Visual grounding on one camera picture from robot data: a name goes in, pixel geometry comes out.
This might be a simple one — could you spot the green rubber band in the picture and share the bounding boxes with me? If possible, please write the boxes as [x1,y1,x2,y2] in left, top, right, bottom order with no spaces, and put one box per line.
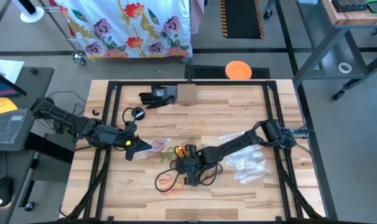
[159,148,177,163]

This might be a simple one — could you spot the white floral cloth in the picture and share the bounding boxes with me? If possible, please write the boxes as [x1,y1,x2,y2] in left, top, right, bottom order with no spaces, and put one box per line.
[54,0,193,60]

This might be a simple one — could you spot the black desk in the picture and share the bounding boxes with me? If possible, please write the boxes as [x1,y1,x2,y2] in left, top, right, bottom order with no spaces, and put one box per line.
[0,67,78,224]

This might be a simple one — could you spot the white tape roll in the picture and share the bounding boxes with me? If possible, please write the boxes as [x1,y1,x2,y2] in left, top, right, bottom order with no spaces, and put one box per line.
[337,62,352,75]

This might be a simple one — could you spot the yellow sticky note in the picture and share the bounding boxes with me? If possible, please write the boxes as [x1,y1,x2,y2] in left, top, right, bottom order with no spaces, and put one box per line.
[0,98,18,115]

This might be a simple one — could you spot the black floor cables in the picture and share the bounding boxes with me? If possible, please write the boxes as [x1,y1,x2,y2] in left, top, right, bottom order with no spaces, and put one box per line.
[45,91,86,116]

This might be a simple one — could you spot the stack of clear plastic bags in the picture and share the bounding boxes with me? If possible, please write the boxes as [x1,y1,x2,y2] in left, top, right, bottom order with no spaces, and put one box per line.
[219,132,272,185]

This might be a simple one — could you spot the white paper sheet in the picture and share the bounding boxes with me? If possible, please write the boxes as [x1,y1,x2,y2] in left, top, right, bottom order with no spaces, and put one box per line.
[0,58,24,85]

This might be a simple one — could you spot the computer monitor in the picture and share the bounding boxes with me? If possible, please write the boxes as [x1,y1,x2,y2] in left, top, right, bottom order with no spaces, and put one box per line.
[0,68,27,100]

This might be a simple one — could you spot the gray workbench with wooden top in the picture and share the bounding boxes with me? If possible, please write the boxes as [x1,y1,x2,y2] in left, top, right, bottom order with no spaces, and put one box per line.
[292,0,377,101]

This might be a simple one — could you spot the orange rubber band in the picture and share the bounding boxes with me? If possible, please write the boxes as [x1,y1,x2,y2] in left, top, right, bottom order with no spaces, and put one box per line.
[159,172,174,185]
[168,183,185,196]

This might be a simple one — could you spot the black ribbed floor mat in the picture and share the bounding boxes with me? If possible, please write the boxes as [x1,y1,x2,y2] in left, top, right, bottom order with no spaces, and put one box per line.
[184,64,271,80]

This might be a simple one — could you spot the white round pedestal base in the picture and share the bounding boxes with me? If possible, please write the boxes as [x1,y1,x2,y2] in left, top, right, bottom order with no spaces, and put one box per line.
[11,0,45,24]

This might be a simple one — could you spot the black round corded puck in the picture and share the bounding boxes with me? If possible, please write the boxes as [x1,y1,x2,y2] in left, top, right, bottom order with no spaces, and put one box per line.
[122,106,146,125]

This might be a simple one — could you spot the clear plastic zip bag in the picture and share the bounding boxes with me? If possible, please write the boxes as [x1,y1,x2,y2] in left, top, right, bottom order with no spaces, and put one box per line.
[135,138,173,162]

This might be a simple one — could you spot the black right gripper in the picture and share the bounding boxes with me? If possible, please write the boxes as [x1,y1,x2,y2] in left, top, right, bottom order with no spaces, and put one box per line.
[175,144,208,187]

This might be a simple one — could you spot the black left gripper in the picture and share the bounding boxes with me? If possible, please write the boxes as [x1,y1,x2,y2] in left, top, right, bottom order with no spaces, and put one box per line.
[112,121,153,162]

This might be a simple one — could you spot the orange bowl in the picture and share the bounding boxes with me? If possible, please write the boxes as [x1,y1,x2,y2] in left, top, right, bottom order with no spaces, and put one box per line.
[225,60,253,80]

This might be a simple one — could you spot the pink cloth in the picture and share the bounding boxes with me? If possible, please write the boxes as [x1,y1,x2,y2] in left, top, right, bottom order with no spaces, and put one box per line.
[190,0,205,35]

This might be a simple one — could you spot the black mat with hazard stripes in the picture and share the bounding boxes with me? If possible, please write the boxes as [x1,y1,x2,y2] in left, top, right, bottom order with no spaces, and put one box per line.
[220,0,265,40]

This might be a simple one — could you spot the chrome wire rack cart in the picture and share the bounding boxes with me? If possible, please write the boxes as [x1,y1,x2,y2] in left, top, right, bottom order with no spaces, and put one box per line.
[35,0,191,67]

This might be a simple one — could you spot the yellow rubber band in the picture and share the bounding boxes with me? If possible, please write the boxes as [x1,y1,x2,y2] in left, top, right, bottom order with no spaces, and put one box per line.
[191,119,210,131]

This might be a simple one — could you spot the black computer mouse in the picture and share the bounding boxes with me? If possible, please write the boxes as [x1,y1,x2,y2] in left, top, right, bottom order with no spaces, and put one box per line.
[0,176,15,210]

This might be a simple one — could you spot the black and gray work glove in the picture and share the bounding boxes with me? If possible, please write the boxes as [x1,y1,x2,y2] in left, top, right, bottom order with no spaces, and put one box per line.
[138,86,179,110]

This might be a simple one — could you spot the small brown cardboard box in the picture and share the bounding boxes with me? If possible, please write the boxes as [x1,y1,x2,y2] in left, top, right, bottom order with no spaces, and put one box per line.
[177,83,198,107]

